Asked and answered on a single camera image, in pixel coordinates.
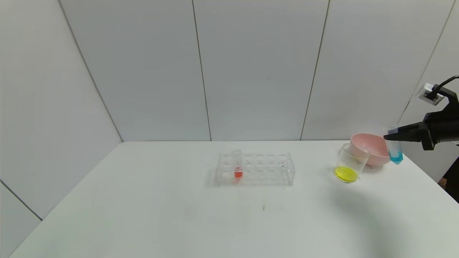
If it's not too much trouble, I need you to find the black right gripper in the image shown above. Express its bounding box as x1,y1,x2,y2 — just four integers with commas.
383,111,459,151

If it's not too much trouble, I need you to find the test tube with blue pigment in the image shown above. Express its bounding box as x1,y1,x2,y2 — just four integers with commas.
385,126,404,165

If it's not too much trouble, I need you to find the clear glass beaker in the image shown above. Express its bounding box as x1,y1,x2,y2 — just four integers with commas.
333,143,370,183

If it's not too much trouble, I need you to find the clear plastic test tube rack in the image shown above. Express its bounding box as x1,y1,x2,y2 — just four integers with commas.
216,152,295,187

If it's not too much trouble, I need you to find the test tube with red pigment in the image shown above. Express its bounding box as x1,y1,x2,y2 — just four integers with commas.
232,149,244,179

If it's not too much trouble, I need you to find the pink bowl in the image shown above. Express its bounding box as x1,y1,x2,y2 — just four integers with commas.
350,133,393,167

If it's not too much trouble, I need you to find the black camera cable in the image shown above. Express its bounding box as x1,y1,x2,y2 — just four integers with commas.
435,75,459,91

